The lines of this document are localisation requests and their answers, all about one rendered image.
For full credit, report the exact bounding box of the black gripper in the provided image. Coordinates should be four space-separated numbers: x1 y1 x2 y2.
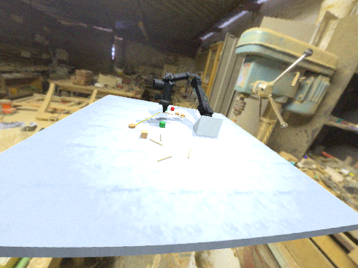
159 91 172 113

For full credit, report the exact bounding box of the light wooden block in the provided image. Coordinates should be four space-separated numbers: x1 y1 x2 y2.
140 130 148 139

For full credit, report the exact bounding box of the green wooden block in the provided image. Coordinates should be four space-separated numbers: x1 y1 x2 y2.
159 121 166 128

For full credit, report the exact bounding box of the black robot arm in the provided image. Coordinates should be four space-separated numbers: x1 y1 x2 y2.
153 72 214 117

